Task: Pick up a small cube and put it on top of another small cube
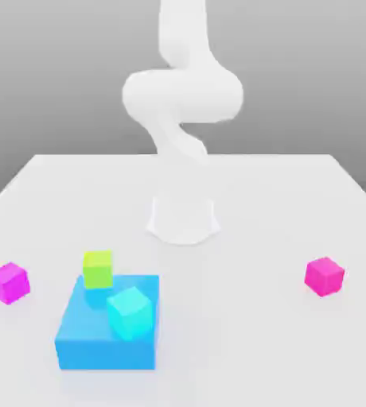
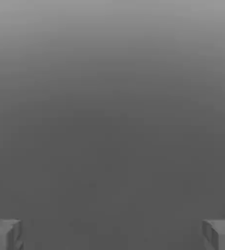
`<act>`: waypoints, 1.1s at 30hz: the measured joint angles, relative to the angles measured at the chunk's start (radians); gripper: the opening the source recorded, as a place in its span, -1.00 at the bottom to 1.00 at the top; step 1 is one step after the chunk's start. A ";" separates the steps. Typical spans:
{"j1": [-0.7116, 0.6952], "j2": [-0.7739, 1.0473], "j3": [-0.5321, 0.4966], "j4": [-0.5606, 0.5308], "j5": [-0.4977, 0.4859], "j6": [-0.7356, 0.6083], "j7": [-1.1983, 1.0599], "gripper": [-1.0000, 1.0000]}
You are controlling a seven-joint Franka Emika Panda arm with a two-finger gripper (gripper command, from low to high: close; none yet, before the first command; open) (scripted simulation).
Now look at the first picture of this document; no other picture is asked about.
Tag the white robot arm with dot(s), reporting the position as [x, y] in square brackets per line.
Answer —
[183, 95]

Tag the large blue box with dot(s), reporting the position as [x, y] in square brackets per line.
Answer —
[87, 334]

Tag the small pink cube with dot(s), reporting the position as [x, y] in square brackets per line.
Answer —
[324, 277]

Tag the small lime green cube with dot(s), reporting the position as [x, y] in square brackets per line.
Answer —
[97, 270]

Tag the small cyan cube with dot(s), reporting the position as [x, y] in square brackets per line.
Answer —
[130, 314]

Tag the small magenta cube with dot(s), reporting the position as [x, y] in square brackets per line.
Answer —
[8, 283]

